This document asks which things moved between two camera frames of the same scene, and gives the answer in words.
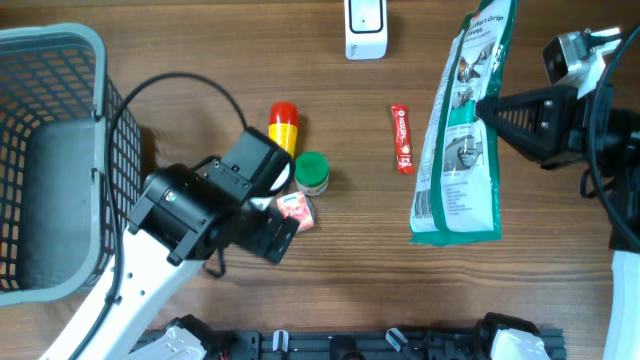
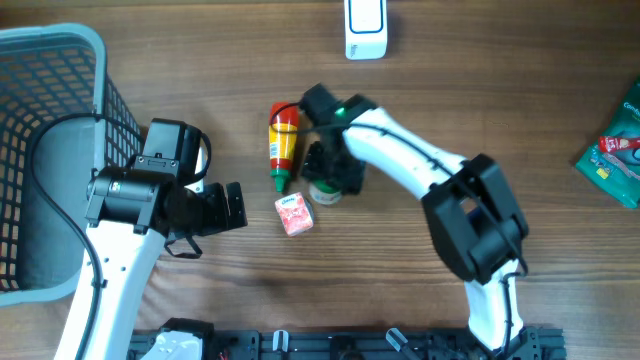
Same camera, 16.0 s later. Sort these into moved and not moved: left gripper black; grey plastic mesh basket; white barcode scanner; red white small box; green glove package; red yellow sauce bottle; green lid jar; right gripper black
Moved: left gripper black; green glove package; green lid jar; right gripper black
Not moved: white barcode scanner; red white small box; grey plastic mesh basket; red yellow sauce bottle
